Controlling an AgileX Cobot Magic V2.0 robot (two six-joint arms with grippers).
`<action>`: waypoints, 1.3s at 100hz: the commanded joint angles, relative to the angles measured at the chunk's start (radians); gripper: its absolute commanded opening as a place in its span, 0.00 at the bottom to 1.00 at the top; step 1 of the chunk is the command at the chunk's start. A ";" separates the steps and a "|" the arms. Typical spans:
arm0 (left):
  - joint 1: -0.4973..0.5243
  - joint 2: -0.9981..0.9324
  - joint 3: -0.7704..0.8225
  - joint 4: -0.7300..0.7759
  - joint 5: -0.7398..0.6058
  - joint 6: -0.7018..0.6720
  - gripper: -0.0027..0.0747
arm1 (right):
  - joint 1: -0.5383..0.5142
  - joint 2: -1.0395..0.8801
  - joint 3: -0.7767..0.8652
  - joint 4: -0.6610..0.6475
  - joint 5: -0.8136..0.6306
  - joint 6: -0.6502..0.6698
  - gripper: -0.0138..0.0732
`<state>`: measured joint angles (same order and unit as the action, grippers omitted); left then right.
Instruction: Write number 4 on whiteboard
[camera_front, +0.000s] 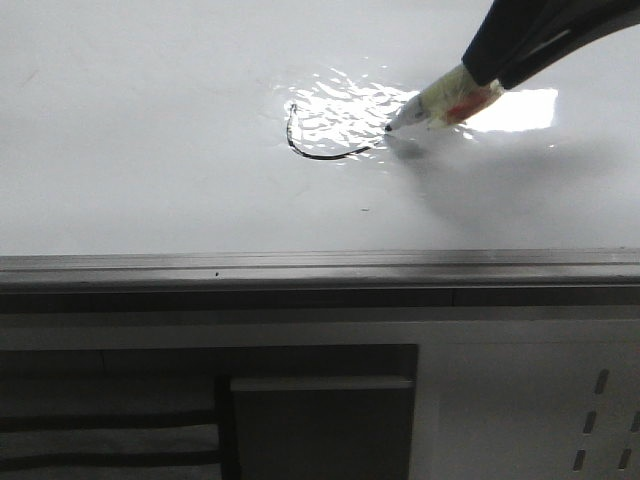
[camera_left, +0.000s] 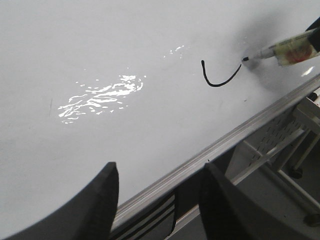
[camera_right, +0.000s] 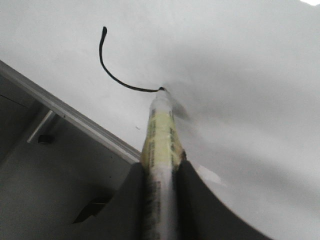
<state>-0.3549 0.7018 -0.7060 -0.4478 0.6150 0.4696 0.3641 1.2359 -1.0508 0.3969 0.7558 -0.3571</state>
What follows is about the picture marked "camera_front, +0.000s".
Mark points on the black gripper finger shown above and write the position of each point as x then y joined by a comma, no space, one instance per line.
575,42
518,39

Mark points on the white marker with yellow tape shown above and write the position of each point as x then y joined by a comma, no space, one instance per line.
450,100

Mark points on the grey aluminium whiteboard tray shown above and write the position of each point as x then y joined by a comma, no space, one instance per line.
427,278

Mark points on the white whiteboard surface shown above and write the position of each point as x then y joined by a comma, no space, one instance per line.
246,126

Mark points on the white perforated metal panel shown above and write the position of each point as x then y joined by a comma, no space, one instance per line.
500,392

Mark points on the grey square box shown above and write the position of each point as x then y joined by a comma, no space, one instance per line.
335,427

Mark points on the dark rectangular wall panel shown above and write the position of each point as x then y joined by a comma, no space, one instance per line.
151,414

